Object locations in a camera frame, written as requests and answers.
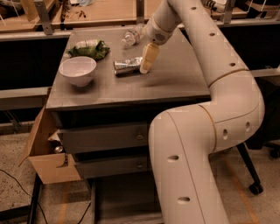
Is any white bowl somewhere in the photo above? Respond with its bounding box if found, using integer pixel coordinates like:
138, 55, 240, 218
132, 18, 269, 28
59, 56, 97, 87

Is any black office chair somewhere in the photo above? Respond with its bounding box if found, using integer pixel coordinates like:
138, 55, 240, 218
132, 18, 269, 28
235, 75, 280, 196

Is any grey drawer cabinet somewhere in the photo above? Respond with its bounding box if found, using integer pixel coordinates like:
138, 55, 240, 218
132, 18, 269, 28
46, 27, 210, 224

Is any green chip bag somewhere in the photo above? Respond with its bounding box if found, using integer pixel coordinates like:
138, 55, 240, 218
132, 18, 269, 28
67, 39, 110, 60

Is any wooden background desk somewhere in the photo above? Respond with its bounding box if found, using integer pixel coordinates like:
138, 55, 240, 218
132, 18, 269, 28
0, 0, 280, 33

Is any silver redbull can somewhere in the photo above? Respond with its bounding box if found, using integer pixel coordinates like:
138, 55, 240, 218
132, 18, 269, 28
113, 57, 143, 75

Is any cardboard box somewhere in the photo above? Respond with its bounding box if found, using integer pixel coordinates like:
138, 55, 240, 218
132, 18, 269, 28
18, 95, 81, 184

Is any clear plastic water bottle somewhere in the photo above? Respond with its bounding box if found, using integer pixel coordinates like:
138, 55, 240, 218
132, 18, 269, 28
121, 24, 145, 49

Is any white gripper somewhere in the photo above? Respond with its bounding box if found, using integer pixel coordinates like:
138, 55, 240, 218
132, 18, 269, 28
140, 17, 175, 74

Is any can inside cardboard box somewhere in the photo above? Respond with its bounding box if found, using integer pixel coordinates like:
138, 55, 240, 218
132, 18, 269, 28
54, 146, 64, 154

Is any black floor cable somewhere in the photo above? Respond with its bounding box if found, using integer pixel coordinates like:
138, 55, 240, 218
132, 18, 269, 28
0, 168, 49, 224

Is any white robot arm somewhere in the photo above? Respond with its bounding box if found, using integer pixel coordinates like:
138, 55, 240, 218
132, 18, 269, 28
140, 0, 264, 224

